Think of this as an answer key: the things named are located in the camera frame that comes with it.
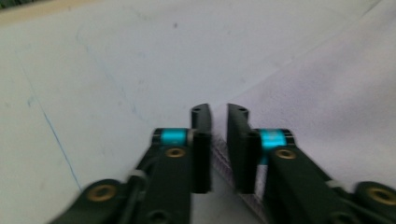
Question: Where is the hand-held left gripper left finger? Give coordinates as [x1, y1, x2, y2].
[152, 103, 214, 194]

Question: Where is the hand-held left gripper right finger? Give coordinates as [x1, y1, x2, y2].
[226, 103, 295, 195]

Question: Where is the white grid mat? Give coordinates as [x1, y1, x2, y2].
[0, 0, 386, 224]

